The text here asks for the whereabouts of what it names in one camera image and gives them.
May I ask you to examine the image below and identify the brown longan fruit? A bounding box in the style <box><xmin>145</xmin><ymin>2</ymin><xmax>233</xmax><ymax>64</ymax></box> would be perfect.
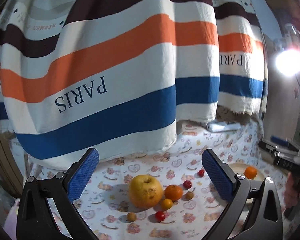
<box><xmin>126</xmin><ymin>212</ymin><xmax>136</xmax><ymax>222</ymax></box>
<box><xmin>185</xmin><ymin>191</ymin><xmax>194</xmax><ymax>201</ymax></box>

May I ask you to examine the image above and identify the small yellow kumquat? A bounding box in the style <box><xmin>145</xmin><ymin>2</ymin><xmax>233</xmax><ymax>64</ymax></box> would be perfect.
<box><xmin>160</xmin><ymin>198</ymin><xmax>173</xmax><ymax>211</ymax></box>

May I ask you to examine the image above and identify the person's right hand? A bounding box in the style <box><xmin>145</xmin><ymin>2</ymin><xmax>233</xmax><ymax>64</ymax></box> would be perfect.
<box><xmin>283</xmin><ymin>173</ymin><xmax>300</xmax><ymax>209</ymax></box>

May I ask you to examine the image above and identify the striped Paris blanket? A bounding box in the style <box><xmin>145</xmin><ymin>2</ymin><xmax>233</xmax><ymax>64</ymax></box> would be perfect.
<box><xmin>0</xmin><ymin>0</ymin><xmax>268</xmax><ymax>170</ymax></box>

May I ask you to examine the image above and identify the brown wooden headboard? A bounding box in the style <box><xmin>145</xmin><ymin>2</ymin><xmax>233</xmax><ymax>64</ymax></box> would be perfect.
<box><xmin>263</xmin><ymin>75</ymin><xmax>300</xmax><ymax>152</ymax></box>

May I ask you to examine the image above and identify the large yellow pomelo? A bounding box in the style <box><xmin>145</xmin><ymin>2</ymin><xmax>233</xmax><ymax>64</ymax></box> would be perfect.
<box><xmin>128</xmin><ymin>175</ymin><xmax>164</xmax><ymax>209</ymax></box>

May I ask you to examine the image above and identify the red cherry tomato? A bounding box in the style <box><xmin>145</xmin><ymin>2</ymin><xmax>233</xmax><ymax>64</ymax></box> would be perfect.
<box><xmin>155</xmin><ymin>211</ymin><xmax>166</xmax><ymax>222</ymax></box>

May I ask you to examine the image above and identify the beige round plate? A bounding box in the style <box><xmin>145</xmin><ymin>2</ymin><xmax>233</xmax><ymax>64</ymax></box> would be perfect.
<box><xmin>227</xmin><ymin>162</ymin><xmax>266</xmax><ymax>205</ymax></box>

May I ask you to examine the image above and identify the bright desk lamp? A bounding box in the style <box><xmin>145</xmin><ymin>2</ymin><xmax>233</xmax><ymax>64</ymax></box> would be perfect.
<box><xmin>274</xmin><ymin>23</ymin><xmax>300</xmax><ymax>77</ymax></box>

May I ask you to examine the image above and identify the orange mandarin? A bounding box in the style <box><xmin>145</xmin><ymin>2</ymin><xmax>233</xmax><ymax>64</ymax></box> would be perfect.
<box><xmin>164</xmin><ymin>185</ymin><xmax>183</xmax><ymax>202</ymax></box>
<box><xmin>244</xmin><ymin>166</ymin><xmax>257</xmax><ymax>180</ymax></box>

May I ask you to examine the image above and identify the baby bear print sheet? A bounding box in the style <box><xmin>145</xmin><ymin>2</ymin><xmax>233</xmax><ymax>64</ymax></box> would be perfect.
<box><xmin>9</xmin><ymin>106</ymin><xmax>291</xmax><ymax>240</ymax></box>

